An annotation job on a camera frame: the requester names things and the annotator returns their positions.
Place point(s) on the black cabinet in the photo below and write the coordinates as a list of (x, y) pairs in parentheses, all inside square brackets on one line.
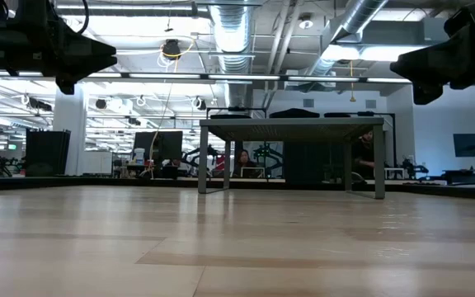
[(48, 152)]

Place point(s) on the black desktop monitor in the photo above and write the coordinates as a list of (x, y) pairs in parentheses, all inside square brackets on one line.
[(163, 144)]

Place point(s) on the open laptop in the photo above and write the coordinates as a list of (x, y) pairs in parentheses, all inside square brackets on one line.
[(252, 173)]

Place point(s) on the silver ventilation duct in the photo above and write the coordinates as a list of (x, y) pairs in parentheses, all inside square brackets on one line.
[(361, 12), (233, 33)]

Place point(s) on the black wavy round mini plate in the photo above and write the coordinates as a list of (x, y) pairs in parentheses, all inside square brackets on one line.
[(231, 116)]

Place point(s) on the black square mini plate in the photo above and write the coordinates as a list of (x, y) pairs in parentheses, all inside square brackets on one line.
[(295, 114)]

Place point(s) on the black desk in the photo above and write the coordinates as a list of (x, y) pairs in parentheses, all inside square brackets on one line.
[(468, 175)]

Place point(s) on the black panel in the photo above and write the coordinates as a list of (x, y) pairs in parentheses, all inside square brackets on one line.
[(311, 163)]

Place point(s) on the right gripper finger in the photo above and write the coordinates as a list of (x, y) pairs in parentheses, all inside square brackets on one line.
[(415, 75), (423, 59)]

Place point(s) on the long linear light fixture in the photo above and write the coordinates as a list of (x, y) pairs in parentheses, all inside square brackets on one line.
[(241, 77)]

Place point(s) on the black background robot arm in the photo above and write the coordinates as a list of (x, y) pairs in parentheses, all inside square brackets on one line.
[(268, 154), (192, 158)]

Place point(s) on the white bottle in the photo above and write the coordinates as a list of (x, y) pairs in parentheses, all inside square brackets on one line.
[(139, 156)]

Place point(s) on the grey perforated metal riser shelf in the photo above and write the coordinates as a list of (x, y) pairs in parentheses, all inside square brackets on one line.
[(291, 128)]

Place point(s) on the person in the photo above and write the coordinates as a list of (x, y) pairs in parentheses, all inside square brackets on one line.
[(363, 152), (243, 158)]

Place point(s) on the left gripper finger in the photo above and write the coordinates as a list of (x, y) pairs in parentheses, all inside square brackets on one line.
[(89, 49), (93, 64)]

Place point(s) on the black ceiling-hung device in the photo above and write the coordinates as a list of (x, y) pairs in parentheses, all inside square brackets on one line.
[(171, 49)]

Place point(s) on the black wall-mounted monitor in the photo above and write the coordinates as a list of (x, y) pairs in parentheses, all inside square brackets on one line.
[(470, 144)]

